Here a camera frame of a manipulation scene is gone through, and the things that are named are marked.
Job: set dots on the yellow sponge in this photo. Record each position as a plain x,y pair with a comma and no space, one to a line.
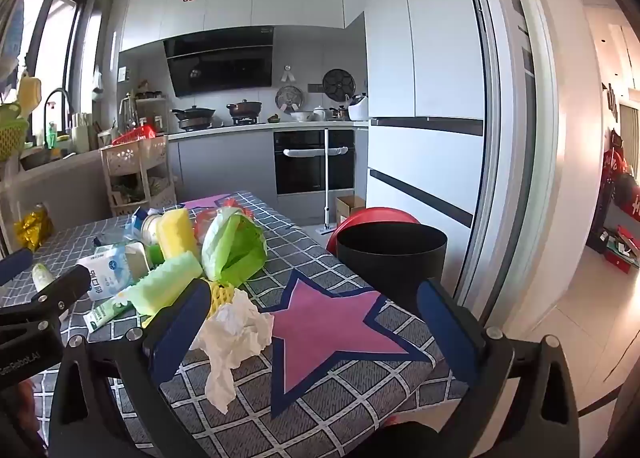
177,233

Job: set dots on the white enamel pot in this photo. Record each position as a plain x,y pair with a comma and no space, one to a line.
320,113

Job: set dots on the black range hood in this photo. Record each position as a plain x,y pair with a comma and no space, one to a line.
220,62

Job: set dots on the white stick mop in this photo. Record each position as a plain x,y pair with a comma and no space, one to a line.
326,172

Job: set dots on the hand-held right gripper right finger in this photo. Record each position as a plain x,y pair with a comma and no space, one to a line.
445,333

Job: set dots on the beige plastic storage cart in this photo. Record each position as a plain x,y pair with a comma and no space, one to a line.
135,157

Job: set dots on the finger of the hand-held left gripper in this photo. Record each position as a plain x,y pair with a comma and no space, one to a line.
62,288
15,267

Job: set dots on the red plastic wrapper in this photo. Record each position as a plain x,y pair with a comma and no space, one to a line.
202,223

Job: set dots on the light green sponge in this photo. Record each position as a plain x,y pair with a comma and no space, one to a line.
165,283

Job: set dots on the metal kettle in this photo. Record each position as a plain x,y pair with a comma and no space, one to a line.
341,112

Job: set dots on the white upper cabinets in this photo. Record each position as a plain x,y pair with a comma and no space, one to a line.
230,2

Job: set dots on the green white tube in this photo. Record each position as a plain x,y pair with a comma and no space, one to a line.
107,313

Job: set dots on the white refrigerator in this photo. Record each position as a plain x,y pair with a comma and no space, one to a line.
440,62

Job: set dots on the grey kitchen counter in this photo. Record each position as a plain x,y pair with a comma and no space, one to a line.
220,162

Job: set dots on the green dish soap bottle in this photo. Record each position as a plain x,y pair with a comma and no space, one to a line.
52,137

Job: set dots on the green drink can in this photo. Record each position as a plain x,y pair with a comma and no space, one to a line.
151,230

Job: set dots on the light green plastic bag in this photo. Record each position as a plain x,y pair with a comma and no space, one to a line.
235,248

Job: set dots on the brown cardboard box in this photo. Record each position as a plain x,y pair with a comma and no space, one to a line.
347,210

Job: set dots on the green plastic basket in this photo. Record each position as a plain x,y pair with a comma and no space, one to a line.
12,137

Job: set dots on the black round bin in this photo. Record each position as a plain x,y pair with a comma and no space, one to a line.
390,263

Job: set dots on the grey checked star tablecloth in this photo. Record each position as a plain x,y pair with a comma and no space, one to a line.
320,268

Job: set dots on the white blue bandage box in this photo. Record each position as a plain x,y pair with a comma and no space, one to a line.
107,270

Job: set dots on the black round moulded pan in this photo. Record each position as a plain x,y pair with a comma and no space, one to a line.
338,82

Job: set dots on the grey sliding door frame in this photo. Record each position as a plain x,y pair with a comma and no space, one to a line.
520,137

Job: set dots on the black wok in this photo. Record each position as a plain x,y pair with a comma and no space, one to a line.
195,113

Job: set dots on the black built-in oven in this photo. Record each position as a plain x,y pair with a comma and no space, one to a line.
310,172

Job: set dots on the white bowl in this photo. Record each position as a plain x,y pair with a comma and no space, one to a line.
301,116

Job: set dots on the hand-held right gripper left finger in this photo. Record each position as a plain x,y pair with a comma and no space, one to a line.
172,338

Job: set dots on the dark lidded cooking pot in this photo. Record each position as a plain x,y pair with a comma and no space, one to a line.
245,108

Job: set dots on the round metal steamer rack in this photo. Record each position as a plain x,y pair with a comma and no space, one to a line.
290,98

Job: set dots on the yellow foam fruit net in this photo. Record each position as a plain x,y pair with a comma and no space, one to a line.
220,295

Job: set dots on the gold foil ornament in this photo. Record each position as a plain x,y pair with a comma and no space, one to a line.
32,230

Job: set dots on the kitchen window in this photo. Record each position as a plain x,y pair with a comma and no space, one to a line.
50,47

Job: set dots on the red plastic basket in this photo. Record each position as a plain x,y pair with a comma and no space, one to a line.
132,136

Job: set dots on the blue white plastic pouch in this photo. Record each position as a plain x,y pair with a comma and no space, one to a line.
134,223

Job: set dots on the white crumpled tissue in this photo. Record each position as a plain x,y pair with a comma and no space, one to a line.
235,338

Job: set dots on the red plastic stool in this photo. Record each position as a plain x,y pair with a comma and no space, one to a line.
370,215

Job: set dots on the green white plastic bottle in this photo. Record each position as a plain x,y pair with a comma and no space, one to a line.
42,278

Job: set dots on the black kitchen faucet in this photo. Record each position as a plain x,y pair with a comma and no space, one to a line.
55,95

